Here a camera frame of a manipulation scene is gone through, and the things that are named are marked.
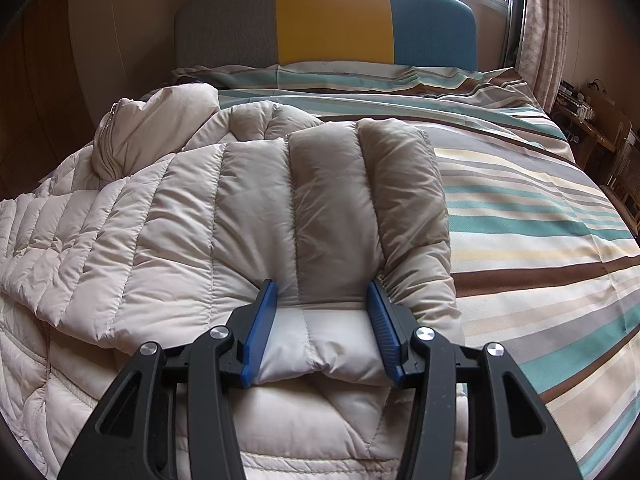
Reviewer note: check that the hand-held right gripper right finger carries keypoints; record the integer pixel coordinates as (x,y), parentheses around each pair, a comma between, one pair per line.
(382,335)

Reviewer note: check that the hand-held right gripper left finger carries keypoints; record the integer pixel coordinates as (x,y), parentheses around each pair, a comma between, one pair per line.
(260,331)

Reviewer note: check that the beige down jacket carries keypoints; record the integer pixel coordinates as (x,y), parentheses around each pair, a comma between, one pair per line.
(200,220)

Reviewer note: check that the striped bed cover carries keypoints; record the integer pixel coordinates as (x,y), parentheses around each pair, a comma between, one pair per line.
(525,220)

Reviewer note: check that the wooden rattan chair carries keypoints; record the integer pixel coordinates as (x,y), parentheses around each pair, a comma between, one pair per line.
(625,175)

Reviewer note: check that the group of small bottles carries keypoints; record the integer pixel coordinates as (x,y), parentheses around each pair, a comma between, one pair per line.
(575,100)

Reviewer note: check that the wooden side table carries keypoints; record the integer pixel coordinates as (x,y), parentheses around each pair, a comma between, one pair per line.
(607,125)

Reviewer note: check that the grey yellow blue headboard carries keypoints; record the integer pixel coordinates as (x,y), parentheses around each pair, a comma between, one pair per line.
(330,20)

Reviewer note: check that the brown wooden wardrobe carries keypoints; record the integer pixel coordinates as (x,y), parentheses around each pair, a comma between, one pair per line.
(35,100)

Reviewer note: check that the beige patterned curtain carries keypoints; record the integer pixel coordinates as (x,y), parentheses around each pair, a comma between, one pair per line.
(542,35)

